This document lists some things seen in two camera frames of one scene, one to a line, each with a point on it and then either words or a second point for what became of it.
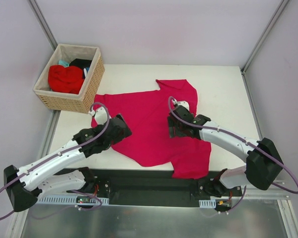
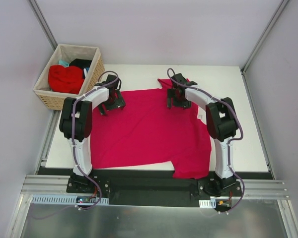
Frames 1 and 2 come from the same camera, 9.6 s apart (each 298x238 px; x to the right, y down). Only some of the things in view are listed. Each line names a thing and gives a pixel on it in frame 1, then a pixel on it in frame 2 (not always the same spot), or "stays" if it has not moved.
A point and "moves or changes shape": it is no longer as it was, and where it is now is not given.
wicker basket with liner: [70, 78] stays
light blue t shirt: [63, 63] stays
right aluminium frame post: [264, 35] stays
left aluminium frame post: [38, 14] stays
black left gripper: [122, 126] to [114, 106]
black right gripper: [175, 130] to [178, 103]
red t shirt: [69, 79] stays
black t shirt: [81, 63] stays
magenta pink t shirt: [149, 144] moves or changes shape
